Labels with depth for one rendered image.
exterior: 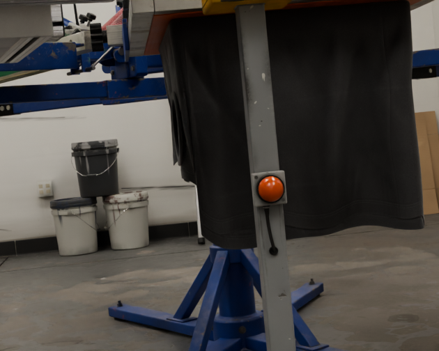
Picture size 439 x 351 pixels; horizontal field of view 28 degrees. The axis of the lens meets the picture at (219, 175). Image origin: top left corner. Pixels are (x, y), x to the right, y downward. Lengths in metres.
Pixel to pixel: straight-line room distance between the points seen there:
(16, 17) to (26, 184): 5.01
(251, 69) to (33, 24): 0.32
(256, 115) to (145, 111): 4.92
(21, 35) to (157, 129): 4.97
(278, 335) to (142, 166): 4.92
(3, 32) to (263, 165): 0.42
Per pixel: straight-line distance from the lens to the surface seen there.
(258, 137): 1.31
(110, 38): 2.32
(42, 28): 1.28
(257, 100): 1.31
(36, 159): 6.24
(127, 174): 6.22
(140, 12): 1.50
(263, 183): 1.28
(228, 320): 2.95
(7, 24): 1.27
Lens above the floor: 0.74
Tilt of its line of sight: 3 degrees down
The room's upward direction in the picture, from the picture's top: 5 degrees counter-clockwise
